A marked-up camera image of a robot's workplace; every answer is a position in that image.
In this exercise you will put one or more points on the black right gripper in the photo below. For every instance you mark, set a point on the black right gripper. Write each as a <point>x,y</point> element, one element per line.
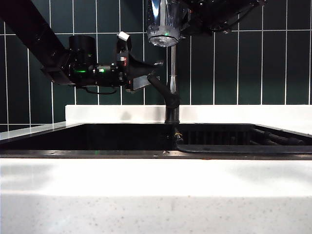
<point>200,17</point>

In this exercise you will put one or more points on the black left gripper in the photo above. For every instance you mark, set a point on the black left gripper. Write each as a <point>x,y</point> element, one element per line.
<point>125,65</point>

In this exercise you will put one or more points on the clear faceted glass mug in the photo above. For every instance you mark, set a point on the clear faceted glass mug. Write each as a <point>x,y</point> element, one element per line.
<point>163,22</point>

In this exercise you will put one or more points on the grey metal faucet lever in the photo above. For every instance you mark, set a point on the grey metal faucet lever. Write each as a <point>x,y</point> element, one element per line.
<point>168,96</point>

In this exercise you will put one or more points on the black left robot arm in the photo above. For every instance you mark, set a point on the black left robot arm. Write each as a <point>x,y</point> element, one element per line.
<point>36,34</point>

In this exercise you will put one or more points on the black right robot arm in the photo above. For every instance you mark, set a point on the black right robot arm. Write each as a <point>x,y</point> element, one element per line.
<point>234,12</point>

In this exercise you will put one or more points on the dark metal gooseneck faucet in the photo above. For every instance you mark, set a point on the dark metal gooseneck faucet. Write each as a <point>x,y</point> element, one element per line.
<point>173,73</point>

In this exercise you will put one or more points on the black undermount sink basin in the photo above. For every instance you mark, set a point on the black undermount sink basin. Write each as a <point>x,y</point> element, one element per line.
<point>97,140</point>

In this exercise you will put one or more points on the small black yellow clip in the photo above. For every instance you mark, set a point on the small black yellow clip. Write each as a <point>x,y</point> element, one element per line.
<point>178,135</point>

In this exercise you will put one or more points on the black slatted drain basket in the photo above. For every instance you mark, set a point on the black slatted drain basket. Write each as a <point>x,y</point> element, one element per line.
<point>231,148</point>

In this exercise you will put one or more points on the black rack rods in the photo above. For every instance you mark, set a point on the black rack rods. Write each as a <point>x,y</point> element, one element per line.
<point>278,138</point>

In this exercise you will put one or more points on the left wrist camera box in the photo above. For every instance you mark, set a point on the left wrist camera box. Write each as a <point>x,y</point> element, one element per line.
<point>123,36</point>

